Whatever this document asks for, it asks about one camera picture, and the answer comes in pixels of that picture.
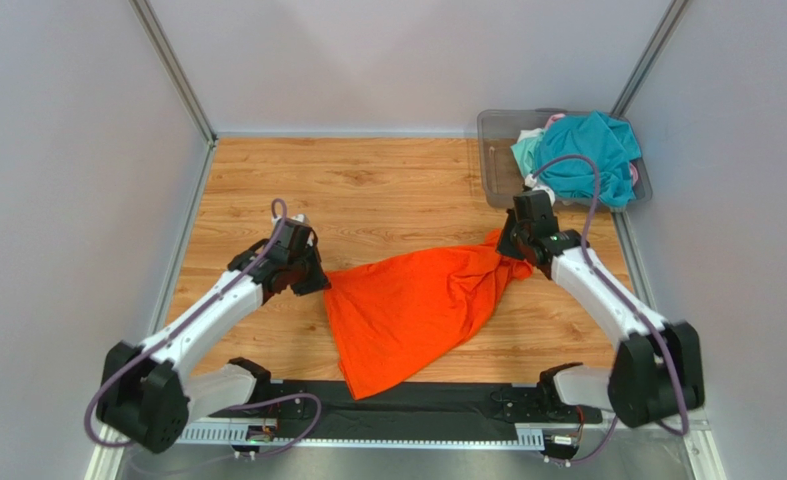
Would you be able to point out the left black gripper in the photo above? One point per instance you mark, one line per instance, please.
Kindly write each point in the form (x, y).
(319, 280)

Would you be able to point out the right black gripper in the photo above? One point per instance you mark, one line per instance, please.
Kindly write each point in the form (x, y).
(511, 242)

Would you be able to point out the orange t shirt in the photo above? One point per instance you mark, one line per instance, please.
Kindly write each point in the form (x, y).
(391, 319)

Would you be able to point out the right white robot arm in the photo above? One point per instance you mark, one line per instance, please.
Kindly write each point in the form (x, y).
(657, 372)

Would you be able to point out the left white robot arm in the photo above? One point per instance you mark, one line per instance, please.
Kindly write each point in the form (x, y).
(149, 392)

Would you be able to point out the mint green t shirt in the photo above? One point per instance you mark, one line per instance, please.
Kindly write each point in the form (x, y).
(525, 149)

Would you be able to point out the pink garment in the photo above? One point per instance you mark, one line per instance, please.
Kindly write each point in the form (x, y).
(553, 119)

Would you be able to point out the teal t shirt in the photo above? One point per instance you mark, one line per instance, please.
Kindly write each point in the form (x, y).
(583, 155)

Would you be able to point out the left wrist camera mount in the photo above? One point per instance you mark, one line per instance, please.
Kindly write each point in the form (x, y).
(300, 220)

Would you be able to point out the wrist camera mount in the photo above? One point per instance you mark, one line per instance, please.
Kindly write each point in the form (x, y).
(534, 183)
(300, 220)

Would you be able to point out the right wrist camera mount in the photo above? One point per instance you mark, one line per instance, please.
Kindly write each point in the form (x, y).
(534, 183)

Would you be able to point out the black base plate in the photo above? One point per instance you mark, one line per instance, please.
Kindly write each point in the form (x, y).
(430, 411)

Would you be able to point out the aluminium frame rail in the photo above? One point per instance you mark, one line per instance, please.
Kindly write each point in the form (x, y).
(287, 414)

